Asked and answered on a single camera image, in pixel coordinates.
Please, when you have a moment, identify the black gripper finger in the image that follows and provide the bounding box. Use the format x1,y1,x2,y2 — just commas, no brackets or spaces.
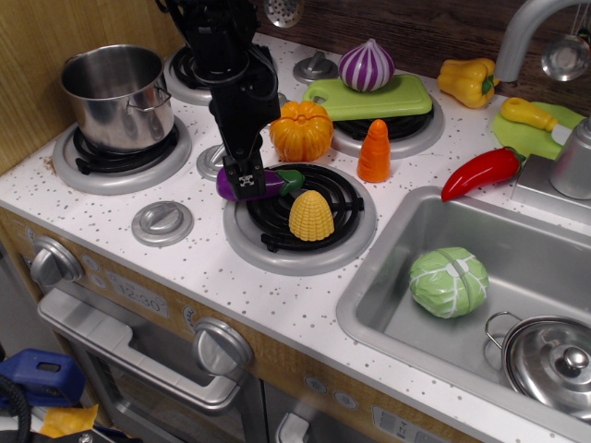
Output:
223,155,266,201

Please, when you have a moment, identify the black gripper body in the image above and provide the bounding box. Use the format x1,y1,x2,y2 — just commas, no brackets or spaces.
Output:
187,42,280,177

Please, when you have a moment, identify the purple toy eggplant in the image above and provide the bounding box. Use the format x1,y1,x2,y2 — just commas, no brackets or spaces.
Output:
216,169,306,201

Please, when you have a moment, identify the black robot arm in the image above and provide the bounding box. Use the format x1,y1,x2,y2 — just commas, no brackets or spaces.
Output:
161,1,281,200

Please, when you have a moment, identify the stainless steel pot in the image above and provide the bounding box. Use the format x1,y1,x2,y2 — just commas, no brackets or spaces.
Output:
60,44,175,154

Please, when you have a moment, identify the small steel lidded pot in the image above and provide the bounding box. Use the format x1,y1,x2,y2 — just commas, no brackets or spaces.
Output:
484,311,590,424

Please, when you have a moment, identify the silver stovetop knob upper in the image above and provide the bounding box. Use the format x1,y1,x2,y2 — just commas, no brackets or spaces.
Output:
278,92,290,108

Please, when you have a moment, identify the silver stovetop knob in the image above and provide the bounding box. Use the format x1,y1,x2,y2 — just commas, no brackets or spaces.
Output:
196,144,226,182
278,92,290,108
131,201,194,247
293,51,338,84

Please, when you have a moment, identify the silver stovetop knob middle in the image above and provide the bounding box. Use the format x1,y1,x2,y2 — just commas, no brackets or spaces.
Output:
196,144,226,182

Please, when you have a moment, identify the front centre stove burner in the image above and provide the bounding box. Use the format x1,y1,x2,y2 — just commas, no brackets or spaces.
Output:
223,163,377,276

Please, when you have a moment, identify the stove burner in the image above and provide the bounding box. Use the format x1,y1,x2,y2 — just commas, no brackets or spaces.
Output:
163,43,278,107
223,163,377,276
53,117,192,196
332,102,445,160

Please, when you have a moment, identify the orange toy pumpkin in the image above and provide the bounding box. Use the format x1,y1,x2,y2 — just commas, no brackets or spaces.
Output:
270,101,334,162

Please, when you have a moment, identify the back left stove burner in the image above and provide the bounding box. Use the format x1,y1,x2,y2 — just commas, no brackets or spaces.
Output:
163,43,278,107

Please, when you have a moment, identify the yellow toy corn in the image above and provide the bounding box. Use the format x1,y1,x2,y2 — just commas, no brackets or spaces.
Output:
288,190,335,242

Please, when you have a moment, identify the silver stovetop knob back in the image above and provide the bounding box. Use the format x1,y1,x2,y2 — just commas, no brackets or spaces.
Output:
293,51,338,84

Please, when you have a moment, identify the hanging perforated steel spoon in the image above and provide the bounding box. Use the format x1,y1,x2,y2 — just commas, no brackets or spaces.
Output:
263,0,305,29

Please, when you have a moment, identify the silver stovetop knob front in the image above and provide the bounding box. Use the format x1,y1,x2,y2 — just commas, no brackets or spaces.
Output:
131,201,194,247

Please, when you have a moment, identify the purple striped toy onion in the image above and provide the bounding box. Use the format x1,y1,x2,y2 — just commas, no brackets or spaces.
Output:
338,39,395,92

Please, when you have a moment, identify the orange toy carrot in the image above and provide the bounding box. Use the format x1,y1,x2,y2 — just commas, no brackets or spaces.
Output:
356,119,391,183

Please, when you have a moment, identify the front left stove burner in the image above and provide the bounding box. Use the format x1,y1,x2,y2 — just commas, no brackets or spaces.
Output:
53,117,192,196

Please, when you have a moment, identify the green toy cutting board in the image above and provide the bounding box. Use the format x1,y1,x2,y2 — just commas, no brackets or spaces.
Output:
303,74,432,121

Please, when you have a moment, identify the back right stove burner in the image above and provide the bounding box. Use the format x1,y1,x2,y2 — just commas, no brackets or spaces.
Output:
332,102,445,160

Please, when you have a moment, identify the silver oven knob right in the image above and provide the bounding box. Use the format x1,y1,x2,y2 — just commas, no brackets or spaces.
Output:
192,317,254,376

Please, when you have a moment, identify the silver oven knob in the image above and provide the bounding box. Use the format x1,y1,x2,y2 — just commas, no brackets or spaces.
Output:
30,235,84,286
192,317,254,376

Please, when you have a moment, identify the silver oven knob left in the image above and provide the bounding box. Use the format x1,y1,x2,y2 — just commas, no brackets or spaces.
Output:
30,235,84,286

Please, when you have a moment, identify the green toy cabbage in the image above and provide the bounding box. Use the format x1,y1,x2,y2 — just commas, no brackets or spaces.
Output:
409,247,489,319

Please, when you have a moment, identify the yellow toy bell pepper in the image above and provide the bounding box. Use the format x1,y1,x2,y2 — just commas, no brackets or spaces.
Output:
437,58,500,109

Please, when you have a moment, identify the red toy chili pepper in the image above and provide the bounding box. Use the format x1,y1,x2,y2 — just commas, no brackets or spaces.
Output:
440,147,526,201

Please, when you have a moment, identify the silver sink basin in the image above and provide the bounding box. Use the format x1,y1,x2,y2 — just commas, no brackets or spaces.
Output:
337,187,590,442

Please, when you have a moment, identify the silver faucet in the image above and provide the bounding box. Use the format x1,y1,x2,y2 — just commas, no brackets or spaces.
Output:
494,0,591,214

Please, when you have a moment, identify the silver oven door handle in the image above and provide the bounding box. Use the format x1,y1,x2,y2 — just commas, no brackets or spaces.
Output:
38,289,240,415

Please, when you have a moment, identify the toy knife yellow handle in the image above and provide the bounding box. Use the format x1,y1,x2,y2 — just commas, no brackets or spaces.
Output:
501,97,573,145

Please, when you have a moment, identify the black cable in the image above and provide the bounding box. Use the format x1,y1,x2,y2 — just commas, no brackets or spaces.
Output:
0,373,32,443

